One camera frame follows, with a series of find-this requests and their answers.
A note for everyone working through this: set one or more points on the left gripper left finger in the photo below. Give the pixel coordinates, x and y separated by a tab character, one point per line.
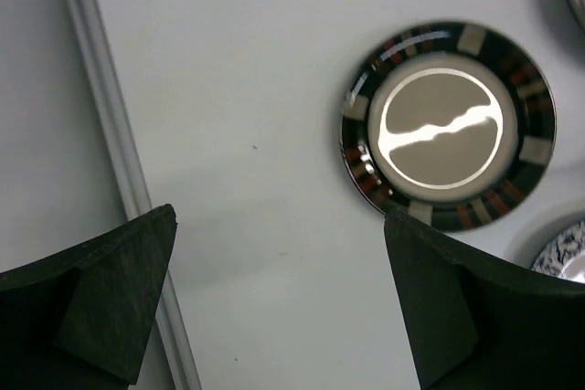
82	318

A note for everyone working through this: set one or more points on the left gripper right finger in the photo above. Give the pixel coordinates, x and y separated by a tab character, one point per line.
476	321

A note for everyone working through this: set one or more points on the aluminium table edge rail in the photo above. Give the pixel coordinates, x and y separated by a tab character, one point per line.
129	174

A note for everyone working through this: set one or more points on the dark striped rim plate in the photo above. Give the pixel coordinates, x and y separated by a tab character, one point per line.
450	120

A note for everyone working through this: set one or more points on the blue floral white plate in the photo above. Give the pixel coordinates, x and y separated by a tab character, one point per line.
563	256

